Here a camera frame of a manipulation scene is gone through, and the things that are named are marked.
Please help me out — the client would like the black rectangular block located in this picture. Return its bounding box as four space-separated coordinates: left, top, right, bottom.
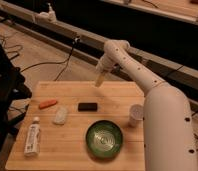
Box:
78 103 98 111

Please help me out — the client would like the black cable on floor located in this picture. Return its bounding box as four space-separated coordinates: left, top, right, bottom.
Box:
19 37 80 82

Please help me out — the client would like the grey metal rail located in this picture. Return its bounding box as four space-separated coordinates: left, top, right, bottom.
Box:
0 0 198 96

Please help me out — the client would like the white squeeze bottle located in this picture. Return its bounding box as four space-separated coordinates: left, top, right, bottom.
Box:
24 117 40 156

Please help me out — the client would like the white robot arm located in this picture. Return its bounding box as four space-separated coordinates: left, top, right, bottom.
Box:
96 40 198 171

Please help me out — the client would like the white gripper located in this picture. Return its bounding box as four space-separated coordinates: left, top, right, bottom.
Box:
95 54 115 87

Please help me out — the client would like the orange carrot toy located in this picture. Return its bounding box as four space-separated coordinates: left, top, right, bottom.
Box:
38 99 58 110

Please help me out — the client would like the white clamp on rail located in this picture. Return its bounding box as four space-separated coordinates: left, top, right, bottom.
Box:
37 4 57 23

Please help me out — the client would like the black chair frame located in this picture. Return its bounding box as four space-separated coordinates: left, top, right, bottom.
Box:
0 26 33 167

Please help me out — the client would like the white paper cup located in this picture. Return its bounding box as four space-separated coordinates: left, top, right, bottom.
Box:
129 104 143 127

